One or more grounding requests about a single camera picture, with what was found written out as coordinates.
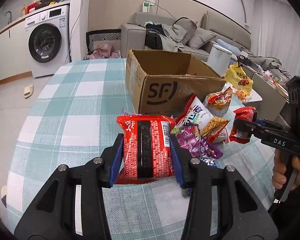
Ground small red snack pack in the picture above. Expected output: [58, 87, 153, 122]
[229, 106, 257, 144]

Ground red biscuit pack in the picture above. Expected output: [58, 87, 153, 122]
[116, 114, 175, 184]

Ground right hand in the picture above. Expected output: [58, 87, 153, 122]
[271, 149, 300, 192]

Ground orange peels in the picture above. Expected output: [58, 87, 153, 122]
[234, 89, 251, 102]

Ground white noodle snack bag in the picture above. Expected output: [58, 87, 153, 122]
[175, 94, 230, 143]

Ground orange noodle snack bag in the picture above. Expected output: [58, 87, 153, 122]
[203, 87, 232, 117]

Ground yellow plastic bag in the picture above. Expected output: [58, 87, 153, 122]
[224, 62, 254, 94]

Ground blue biscuit pack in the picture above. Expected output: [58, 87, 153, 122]
[199, 157, 217, 168]

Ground purple snack bag front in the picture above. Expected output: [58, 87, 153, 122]
[171, 125, 223, 159]

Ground white trash bin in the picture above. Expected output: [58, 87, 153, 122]
[207, 44, 232, 75]

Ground white curtain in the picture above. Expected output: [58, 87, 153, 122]
[250, 0, 300, 76]

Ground teal checkered tablecloth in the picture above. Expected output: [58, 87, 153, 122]
[5, 58, 278, 240]

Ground grey cushion right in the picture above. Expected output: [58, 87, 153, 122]
[186, 28, 217, 49]

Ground grey cushion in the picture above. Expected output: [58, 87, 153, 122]
[174, 17, 197, 45]
[186, 28, 217, 49]

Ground SF cardboard box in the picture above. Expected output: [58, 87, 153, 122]
[126, 49, 225, 116]

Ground grey cushion left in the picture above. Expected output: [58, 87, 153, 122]
[174, 17, 197, 45]

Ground beige slipper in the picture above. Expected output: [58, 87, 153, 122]
[24, 85, 34, 99]

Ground black bag on sofa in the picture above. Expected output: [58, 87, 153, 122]
[145, 31, 163, 50]

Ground grey sofa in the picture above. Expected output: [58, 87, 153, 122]
[120, 11, 251, 61]

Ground black patterned chair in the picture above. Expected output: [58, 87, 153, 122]
[85, 29, 121, 60]

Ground white washing machine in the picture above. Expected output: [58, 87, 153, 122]
[25, 4, 71, 78]

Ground kitchen faucet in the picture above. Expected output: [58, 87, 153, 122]
[5, 11, 12, 24]

